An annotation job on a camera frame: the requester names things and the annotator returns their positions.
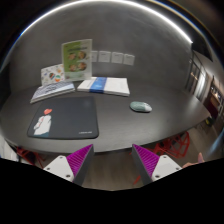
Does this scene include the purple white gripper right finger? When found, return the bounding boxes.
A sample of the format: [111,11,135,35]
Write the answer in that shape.
[131,144,181,185]

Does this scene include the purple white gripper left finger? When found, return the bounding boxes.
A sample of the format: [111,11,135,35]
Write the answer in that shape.
[44,144,94,186]

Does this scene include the black mouse pad with figure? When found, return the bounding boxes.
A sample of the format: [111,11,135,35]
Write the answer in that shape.
[27,97,99,140]

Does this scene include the pale green computer mouse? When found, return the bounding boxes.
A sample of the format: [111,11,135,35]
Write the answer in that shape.
[130,101,152,112]

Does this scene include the person's hand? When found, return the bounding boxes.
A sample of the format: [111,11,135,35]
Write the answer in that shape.
[182,152,205,168]

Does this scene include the red chair left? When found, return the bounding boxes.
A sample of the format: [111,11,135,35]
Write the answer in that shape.
[16,147,43,167]

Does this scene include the grey patterned book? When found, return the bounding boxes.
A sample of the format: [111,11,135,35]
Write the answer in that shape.
[30,82,75,103]

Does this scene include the white book with blue band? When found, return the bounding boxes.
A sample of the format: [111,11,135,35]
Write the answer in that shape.
[77,77,130,96]

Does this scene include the colourful dotted card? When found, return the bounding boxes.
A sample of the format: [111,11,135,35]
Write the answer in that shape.
[41,64,65,85]

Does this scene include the green food poster stand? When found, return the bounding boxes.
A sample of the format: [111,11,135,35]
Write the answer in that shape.
[61,39,92,81]

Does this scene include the red wire chair right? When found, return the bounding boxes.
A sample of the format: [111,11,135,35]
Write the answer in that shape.
[133,131,191,185]

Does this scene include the white wall paper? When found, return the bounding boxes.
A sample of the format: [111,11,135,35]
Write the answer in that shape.
[123,54,135,65]
[98,51,111,63]
[91,51,98,62]
[111,52,124,64]

